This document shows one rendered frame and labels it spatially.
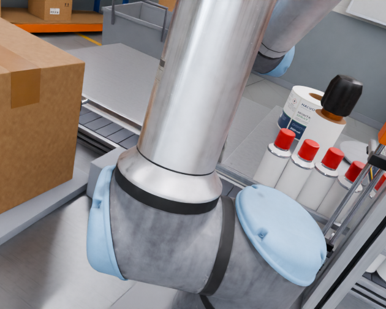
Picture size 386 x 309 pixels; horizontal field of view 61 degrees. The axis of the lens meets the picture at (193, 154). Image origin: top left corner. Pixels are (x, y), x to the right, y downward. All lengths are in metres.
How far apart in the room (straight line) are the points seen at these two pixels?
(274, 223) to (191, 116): 0.15
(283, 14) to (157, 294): 0.45
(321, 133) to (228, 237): 0.65
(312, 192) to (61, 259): 0.50
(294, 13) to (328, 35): 4.69
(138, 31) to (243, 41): 2.51
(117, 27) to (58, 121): 2.24
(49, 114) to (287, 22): 0.42
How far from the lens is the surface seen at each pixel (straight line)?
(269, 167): 0.72
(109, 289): 0.62
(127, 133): 0.92
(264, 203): 0.38
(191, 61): 0.29
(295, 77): 5.34
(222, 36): 0.28
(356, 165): 0.71
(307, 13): 0.51
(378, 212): 0.58
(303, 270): 0.37
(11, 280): 0.63
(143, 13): 3.60
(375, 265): 0.81
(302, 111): 1.22
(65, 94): 0.64
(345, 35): 5.17
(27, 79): 0.58
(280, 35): 0.56
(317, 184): 0.73
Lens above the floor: 1.33
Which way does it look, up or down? 30 degrees down
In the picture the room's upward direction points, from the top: 18 degrees clockwise
